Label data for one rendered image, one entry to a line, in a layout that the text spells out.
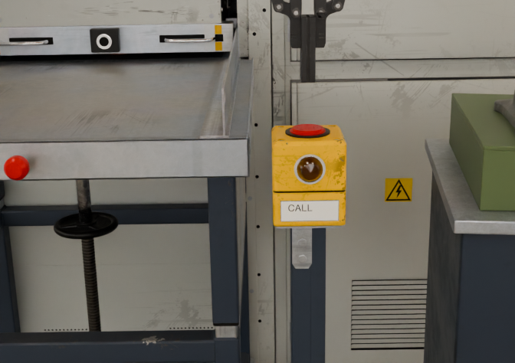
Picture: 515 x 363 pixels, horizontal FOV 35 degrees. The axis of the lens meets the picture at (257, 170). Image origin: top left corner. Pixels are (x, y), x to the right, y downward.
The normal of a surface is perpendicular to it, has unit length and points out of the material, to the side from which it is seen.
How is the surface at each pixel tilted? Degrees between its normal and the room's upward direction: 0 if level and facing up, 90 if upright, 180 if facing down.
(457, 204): 0
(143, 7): 90
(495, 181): 90
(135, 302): 90
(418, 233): 90
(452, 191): 0
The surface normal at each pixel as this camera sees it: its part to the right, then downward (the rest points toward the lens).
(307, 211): 0.00, 0.29
